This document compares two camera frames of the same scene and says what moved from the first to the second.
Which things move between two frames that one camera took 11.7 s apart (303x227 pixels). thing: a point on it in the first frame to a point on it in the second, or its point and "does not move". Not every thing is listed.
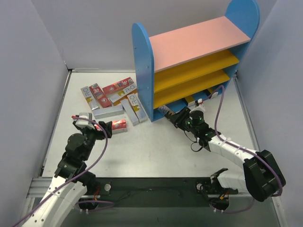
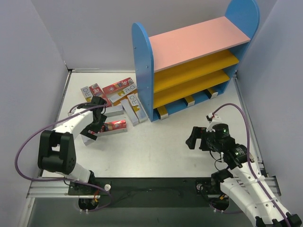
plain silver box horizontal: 109,112 does not move
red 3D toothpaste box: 100,96 does not move
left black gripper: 104,130 to 95,124
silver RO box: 90,98 does not move
